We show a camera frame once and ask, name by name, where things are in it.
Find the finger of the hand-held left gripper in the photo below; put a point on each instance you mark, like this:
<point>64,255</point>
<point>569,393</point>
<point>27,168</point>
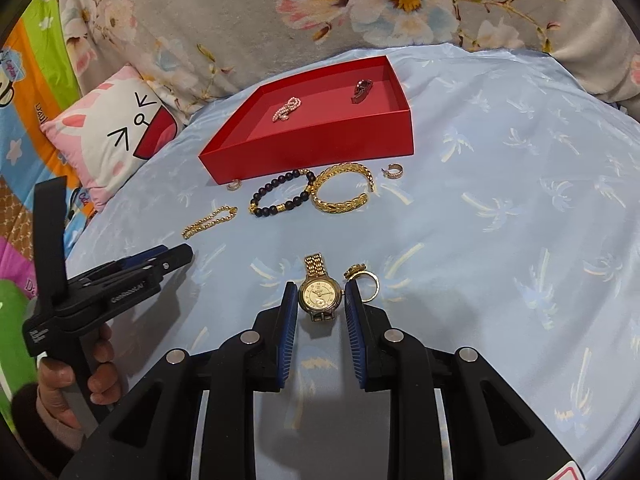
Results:
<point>135,259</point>
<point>170,260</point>

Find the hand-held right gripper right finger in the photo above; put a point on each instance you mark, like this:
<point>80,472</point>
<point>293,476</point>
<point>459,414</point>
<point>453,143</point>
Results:
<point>352,335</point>

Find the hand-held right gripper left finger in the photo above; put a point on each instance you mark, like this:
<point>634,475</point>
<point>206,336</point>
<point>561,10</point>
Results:
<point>289,335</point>

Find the gold wrist watch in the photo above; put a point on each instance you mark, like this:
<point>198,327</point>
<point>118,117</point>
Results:
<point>320,295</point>

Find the red cardboard box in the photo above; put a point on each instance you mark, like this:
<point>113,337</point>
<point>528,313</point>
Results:
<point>325,137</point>

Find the person's left forearm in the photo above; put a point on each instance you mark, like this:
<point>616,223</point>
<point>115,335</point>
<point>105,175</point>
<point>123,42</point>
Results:
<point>35,425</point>

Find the person's left hand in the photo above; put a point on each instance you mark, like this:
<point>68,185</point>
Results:
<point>55,385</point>

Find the white cat face pillow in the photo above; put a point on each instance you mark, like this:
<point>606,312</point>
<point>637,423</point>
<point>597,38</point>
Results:
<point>100,135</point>

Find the colourful cartoon sheet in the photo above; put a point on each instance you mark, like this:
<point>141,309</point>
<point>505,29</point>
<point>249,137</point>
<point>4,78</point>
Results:
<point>30,110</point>

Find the dark metal watch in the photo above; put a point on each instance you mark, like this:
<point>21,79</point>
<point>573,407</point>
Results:
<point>361,90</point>

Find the grey floral blanket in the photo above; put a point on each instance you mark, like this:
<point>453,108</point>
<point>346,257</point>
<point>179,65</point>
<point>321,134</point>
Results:
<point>240,20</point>

